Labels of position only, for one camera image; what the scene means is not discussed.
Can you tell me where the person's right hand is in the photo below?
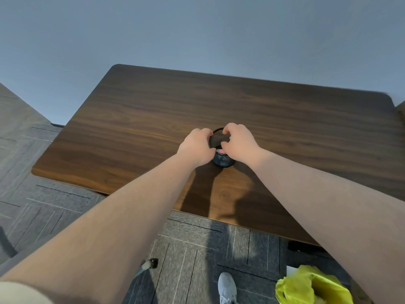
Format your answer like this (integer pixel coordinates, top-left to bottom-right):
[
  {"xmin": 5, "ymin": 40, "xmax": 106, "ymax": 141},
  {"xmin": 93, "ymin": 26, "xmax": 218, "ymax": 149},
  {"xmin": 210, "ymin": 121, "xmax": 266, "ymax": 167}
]
[{"xmin": 220, "ymin": 122, "xmax": 263, "ymax": 171}]

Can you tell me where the person's left hand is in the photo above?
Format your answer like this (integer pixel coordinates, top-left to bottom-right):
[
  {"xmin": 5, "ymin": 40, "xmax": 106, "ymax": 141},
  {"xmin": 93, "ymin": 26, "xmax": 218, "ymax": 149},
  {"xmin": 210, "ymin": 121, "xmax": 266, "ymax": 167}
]
[{"xmin": 176, "ymin": 128, "xmax": 216, "ymax": 168}]

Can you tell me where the person's right forearm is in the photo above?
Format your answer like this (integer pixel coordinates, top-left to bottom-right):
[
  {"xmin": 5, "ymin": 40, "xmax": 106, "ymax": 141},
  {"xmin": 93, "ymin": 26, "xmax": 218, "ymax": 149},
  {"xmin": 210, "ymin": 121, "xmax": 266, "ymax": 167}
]
[{"xmin": 251, "ymin": 148, "xmax": 405, "ymax": 304}]

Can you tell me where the person's left forearm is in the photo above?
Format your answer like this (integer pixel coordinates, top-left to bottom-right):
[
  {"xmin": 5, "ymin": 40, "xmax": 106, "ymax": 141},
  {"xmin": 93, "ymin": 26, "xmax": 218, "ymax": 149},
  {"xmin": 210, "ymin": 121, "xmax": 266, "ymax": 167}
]
[{"xmin": 0, "ymin": 153, "xmax": 203, "ymax": 304}]

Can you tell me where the brown wooden desk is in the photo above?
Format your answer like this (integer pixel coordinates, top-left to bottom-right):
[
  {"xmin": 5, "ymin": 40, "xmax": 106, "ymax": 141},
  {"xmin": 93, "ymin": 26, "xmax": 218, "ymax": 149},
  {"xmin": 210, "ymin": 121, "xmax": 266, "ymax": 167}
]
[{"xmin": 31, "ymin": 63, "xmax": 405, "ymax": 246}]

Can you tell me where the black mesh pen holder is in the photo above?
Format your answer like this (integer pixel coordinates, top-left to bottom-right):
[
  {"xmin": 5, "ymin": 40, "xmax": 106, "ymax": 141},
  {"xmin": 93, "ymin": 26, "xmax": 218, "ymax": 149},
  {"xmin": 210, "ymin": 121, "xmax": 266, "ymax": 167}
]
[{"xmin": 208, "ymin": 127, "xmax": 237, "ymax": 168}]

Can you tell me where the white base leg with caster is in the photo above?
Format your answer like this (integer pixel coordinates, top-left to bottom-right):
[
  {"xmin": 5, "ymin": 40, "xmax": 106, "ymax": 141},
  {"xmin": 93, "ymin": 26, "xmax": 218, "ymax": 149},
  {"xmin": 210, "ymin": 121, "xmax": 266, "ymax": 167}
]
[{"xmin": 135, "ymin": 257, "xmax": 159, "ymax": 278}]

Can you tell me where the white sneaker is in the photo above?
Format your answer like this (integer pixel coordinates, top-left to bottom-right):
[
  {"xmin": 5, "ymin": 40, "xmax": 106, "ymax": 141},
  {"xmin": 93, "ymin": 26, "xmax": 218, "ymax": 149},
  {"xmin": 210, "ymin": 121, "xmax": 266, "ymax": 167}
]
[{"xmin": 217, "ymin": 271, "xmax": 238, "ymax": 304}]

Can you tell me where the yellow trash bag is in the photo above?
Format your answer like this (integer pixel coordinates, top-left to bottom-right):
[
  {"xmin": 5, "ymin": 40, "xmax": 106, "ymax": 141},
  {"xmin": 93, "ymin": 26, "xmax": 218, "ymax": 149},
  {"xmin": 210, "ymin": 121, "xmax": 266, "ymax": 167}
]
[{"xmin": 274, "ymin": 265, "xmax": 354, "ymax": 304}]

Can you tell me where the white shirt sleeve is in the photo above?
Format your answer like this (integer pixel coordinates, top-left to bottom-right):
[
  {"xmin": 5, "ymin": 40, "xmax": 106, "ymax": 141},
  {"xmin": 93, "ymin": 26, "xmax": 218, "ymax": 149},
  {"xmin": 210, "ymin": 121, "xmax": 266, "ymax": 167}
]
[{"xmin": 0, "ymin": 281, "xmax": 54, "ymax": 304}]

